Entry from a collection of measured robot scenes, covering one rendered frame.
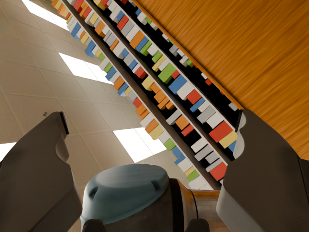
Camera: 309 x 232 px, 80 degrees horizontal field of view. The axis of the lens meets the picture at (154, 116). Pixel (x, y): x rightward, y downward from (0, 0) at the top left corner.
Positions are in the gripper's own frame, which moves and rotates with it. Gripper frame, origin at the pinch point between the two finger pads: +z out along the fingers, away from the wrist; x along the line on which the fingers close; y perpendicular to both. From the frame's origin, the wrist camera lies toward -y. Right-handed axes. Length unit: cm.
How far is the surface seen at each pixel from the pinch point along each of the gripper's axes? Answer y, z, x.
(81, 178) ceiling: 142, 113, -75
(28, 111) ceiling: 90, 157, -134
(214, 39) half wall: 21, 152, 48
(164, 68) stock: 63, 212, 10
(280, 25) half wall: 9, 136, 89
